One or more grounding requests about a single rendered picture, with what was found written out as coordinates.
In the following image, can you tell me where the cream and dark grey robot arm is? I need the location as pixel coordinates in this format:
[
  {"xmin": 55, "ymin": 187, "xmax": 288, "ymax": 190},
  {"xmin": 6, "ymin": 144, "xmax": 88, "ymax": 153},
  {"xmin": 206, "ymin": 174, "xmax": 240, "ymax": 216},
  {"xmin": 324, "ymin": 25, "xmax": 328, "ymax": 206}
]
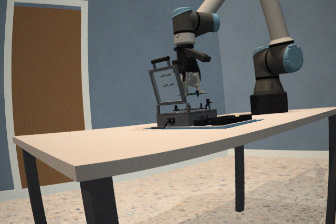
[{"xmin": 172, "ymin": 0, "xmax": 303, "ymax": 95}]

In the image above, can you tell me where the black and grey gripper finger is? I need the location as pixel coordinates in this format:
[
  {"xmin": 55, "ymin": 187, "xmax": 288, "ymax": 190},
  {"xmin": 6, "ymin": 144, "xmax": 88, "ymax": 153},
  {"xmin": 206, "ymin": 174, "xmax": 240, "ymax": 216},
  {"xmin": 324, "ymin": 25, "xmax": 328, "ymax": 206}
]
[
  {"xmin": 181, "ymin": 63, "xmax": 190, "ymax": 96},
  {"xmin": 188, "ymin": 67, "xmax": 201, "ymax": 93}
]

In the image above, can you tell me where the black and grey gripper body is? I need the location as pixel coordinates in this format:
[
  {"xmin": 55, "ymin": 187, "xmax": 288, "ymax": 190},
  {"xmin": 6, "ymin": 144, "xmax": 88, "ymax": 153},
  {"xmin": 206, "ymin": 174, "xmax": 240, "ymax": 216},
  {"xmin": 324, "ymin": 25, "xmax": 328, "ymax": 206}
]
[{"xmin": 172, "ymin": 44, "xmax": 198, "ymax": 73}]

